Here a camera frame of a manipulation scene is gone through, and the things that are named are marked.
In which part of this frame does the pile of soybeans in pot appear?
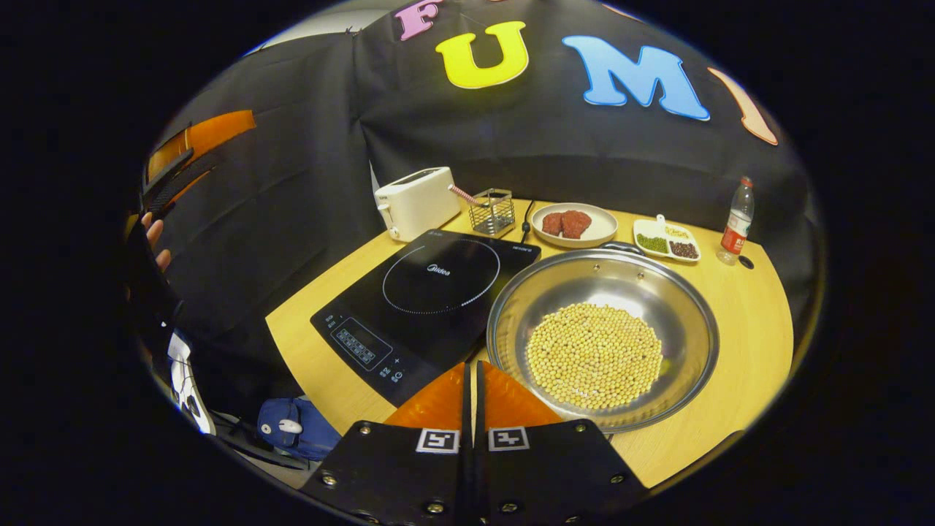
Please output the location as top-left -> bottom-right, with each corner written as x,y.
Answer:
526,303 -> 664,410

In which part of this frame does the steel pot with black handles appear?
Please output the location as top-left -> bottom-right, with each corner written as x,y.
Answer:
486,241 -> 720,433

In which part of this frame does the white printed cloth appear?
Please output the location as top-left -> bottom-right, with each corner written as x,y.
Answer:
167,330 -> 217,437

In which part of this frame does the wire mesh basket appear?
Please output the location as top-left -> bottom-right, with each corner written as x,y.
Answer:
468,188 -> 516,237

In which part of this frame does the plastic water bottle red label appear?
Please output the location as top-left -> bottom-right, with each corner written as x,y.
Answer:
717,176 -> 755,266

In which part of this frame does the black induction cooktop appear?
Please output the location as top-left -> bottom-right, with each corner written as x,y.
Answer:
310,229 -> 542,408

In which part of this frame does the white toaster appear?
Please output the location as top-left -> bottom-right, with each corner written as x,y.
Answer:
374,167 -> 462,243

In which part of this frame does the white divided dish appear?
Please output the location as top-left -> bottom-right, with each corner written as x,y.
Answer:
633,213 -> 702,263

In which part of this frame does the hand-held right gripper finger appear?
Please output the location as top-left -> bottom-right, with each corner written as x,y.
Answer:
299,362 -> 474,526
475,360 -> 649,526

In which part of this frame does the white round plate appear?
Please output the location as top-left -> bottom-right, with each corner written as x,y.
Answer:
531,202 -> 619,249

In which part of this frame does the blue bag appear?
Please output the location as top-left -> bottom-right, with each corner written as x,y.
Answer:
256,397 -> 343,462

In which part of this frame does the raw red meat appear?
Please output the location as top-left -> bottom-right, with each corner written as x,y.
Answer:
541,210 -> 593,240

